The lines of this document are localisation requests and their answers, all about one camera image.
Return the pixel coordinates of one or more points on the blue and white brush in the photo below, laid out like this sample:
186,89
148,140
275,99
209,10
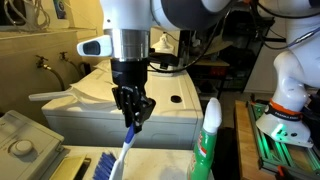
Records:
121,156

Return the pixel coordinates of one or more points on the black storage rack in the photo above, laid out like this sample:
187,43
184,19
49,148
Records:
233,76

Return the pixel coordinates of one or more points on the yellow lint tray lid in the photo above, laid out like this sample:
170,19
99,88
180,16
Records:
68,167

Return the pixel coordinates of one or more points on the blue label card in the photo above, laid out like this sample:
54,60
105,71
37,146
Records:
60,8

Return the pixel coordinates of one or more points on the aluminium extrusion frame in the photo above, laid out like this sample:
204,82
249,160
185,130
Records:
266,156

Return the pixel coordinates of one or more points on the white machine with dial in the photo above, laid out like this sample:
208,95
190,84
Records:
156,163

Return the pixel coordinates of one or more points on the beige wall shelf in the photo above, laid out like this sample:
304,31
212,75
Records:
50,32

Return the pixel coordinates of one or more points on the white washing machine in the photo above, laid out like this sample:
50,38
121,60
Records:
166,130

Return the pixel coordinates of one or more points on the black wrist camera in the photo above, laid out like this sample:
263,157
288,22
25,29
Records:
165,62

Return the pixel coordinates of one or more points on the crumpled white cloth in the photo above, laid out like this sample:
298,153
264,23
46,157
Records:
101,66

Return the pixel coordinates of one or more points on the dark wall faucet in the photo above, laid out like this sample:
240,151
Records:
41,61
63,56

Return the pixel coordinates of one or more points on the round white dial knob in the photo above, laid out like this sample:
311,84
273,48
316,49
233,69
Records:
21,147

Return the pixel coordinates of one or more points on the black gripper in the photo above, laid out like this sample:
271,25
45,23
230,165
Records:
130,73

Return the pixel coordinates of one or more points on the orange clamp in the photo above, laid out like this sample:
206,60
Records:
281,171

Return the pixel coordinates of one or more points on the black round cap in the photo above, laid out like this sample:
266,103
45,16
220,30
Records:
175,99

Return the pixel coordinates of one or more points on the green spray bottle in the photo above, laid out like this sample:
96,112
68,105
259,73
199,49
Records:
203,150

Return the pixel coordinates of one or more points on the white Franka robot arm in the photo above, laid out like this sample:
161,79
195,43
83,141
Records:
133,20

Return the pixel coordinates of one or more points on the white detergent jug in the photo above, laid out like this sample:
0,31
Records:
163,45

